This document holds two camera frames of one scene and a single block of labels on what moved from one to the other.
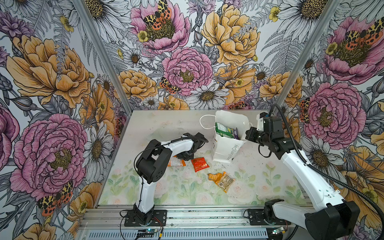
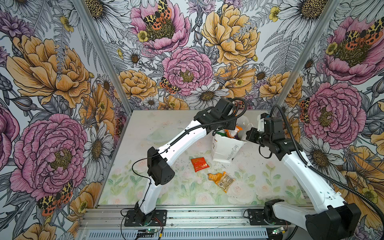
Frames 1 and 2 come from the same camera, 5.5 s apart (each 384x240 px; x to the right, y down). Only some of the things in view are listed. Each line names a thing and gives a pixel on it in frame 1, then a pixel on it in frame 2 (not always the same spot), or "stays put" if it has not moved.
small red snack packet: (199, 164) stays put
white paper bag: (224, 148) stays put
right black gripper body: (259, 136) stays put
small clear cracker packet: (225, 182) stays put
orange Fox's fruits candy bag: (176, 161) to (232, 133)
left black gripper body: (187, 155) to (228, 124)
